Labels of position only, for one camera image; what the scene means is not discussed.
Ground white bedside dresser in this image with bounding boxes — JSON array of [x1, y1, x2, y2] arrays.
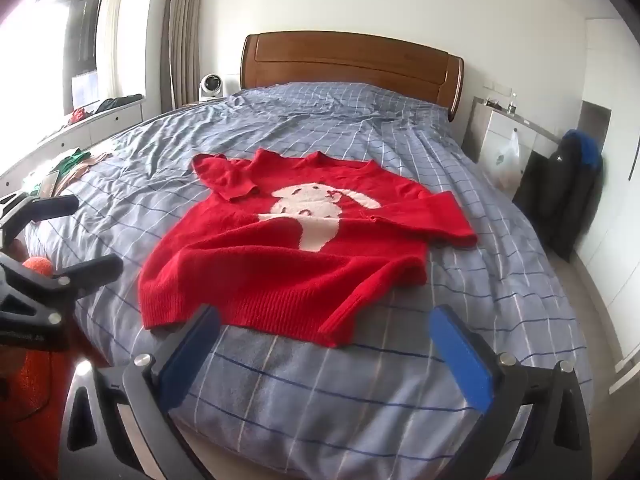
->
[[465, 96, 561, 187]]

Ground brown curtain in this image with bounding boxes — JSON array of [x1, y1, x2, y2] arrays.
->
[[167, 0, 206, 110]]

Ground red sweater with white figure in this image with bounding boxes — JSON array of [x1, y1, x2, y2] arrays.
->
[[137, 147, 478, 350]]

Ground person's orange knit clothing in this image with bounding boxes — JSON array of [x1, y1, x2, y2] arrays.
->
[[0, 256, 108, 480]]

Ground green and pink clothes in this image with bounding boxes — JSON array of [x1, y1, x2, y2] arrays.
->
[[50, 152, 112, 196]]

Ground white plastic bag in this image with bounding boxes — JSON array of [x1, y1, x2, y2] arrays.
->
[[492, 130, 522, 192]]

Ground white wardrobe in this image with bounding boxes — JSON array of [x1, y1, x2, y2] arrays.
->
[[575, 15, 640, 366]]

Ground black padded jacket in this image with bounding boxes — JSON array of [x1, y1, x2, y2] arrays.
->
[[512, 130, 603, 262]]

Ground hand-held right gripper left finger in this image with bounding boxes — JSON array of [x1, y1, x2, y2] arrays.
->
[[60, 304, 222, 480]]

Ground window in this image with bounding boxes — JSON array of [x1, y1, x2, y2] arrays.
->
[[0, 0, 107, 117]]

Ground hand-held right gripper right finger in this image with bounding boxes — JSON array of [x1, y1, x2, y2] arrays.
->
[[430, 304, 593, 480]]

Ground blue garment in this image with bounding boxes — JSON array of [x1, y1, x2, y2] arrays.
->
[[565, 129, 604, 172]]

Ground white round fan heater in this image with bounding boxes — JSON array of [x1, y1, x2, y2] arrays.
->
[[198, 74, 224, 102]]

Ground white window bench cabinet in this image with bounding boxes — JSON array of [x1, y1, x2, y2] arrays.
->
[[0, 95, 146, 186]]

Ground dark clothes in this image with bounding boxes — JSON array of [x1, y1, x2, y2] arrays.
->
[[95, 94, 144, 114]]

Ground white sheer curtain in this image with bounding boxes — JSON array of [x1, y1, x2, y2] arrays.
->
[[100, 0, 124, 106]]

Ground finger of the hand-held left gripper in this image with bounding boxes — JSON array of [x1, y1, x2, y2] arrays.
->
[[0, 194, 81, 247], [0, 254, 123, 330]]

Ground wooden headboard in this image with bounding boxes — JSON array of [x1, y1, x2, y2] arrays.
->
[[240, 31, 463, 122]]

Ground bed with grey plaid duvet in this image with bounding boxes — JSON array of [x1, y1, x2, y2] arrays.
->
[[22, 81, 596, 480]]

